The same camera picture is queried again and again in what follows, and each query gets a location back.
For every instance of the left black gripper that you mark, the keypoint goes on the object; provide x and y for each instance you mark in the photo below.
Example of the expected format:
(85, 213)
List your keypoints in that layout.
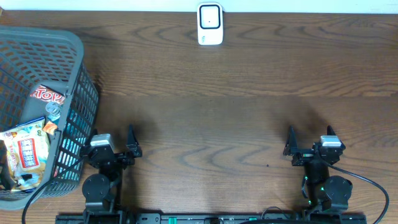
(127, 158)

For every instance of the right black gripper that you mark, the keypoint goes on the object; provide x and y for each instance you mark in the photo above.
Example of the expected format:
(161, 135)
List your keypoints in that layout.
(291, 149)

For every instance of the teal mouthwash bottle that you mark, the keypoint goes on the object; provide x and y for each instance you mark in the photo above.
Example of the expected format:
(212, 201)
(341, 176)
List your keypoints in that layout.
(54, 111)

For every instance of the cream snack bag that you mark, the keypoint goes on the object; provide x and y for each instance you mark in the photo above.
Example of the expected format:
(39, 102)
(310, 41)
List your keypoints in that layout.
(27, 148)

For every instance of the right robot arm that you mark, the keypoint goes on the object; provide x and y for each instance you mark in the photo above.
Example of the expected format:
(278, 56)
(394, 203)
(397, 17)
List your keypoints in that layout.
(325, 193)

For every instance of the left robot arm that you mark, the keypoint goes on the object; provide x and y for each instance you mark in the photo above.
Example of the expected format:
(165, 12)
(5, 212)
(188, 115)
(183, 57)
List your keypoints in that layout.
(102, 191)

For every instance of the white barcode scanner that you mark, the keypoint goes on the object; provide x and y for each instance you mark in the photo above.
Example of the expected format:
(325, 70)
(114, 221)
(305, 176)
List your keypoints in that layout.
(210, 23)

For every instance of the small orange snack packet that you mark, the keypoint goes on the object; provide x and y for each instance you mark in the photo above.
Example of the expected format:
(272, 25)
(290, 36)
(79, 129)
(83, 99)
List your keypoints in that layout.
(50, 128)

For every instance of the red Top candy bar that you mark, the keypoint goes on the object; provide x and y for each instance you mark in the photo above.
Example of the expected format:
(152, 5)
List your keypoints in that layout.
(48, 95)

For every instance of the grey plastic basket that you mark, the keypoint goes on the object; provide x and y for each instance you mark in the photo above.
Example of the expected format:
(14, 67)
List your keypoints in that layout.
(31, 57)

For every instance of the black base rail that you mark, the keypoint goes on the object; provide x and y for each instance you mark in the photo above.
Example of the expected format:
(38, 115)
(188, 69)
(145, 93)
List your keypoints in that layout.
(156, 218)

